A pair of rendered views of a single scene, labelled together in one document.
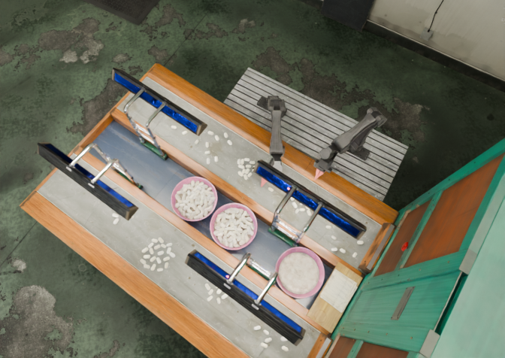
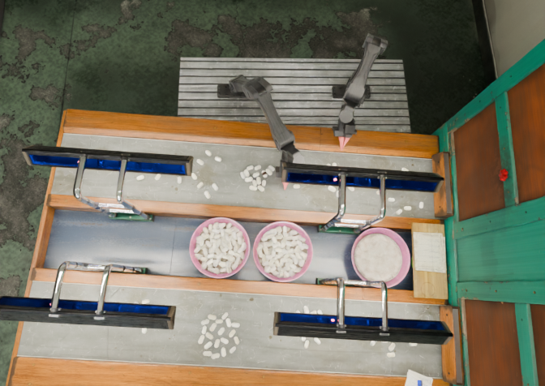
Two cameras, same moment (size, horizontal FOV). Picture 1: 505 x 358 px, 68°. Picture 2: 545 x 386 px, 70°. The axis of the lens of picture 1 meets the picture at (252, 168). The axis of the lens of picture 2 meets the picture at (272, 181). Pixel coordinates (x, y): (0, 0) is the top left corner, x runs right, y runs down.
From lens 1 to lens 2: 0.58 m
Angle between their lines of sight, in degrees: 14
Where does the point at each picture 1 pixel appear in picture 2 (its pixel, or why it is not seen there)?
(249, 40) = (146, 23)
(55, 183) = (36, 331)
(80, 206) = (87, 339)
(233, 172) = (243, 190)
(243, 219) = (288, 237)
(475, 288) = not seen: outside the picture
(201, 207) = (233, 250)
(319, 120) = (298, 79)
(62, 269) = not seen: outside the picture
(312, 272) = (391, 249)
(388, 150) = (385, 75)
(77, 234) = (107, 374)
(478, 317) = not seen: outside the picture
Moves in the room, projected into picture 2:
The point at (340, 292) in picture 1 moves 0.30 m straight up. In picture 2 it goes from (432, 253) to (467, 247)
